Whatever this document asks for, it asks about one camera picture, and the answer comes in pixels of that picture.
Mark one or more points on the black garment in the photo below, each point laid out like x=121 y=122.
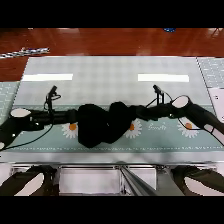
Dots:
x=100 y=125

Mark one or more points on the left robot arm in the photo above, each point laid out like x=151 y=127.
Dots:
x=31 y=119

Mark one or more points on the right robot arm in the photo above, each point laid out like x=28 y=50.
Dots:
x=196 y=115

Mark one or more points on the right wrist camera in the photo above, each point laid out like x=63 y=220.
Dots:
x=159 y=91

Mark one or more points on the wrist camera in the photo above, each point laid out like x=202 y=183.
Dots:
x=159 y=91
x=51 y=94

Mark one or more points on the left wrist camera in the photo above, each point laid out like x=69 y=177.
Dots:
x=51 y=94

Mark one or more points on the silver frame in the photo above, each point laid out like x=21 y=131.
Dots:
x=136 y=186

